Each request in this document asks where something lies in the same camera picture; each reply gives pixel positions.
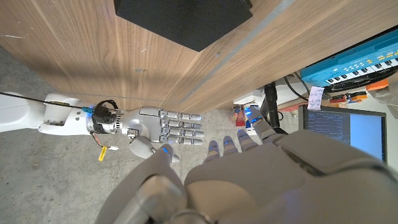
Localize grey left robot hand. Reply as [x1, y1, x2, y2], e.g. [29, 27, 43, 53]
[95, 105, 398, 224]

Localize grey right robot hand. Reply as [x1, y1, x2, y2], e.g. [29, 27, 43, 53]
[119, 105, 205, 162]

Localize black photo album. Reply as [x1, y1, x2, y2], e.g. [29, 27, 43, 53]
[113, 0, 254, 53]

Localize right wrist connector lead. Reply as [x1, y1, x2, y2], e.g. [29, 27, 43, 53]
[90, 132, 119, 162]

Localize glass jar red contents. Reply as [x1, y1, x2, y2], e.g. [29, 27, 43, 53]
[233, 105, 247, 127]

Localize white box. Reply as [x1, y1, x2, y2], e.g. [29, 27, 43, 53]
[233, 90, 265, 106]

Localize computer monitor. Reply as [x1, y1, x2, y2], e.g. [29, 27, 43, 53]
[298, 105, 387, 164]

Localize white paper note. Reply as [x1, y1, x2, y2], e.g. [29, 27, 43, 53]
[307, 86, 325, 111]

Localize white plastic bag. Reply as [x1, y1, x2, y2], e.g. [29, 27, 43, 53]
[371, 82, 398, 119]

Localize blue toy piano keyboard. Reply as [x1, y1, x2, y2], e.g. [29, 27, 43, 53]
[300, 28, 398, 88]

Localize red-orange toy block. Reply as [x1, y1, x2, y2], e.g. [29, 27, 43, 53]
[366, 78, 389, 91]

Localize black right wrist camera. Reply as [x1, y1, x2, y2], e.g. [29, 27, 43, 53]
[92, 99, 121, 134]

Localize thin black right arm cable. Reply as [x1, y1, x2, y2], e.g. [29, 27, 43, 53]
[0, 91, 94, 113]

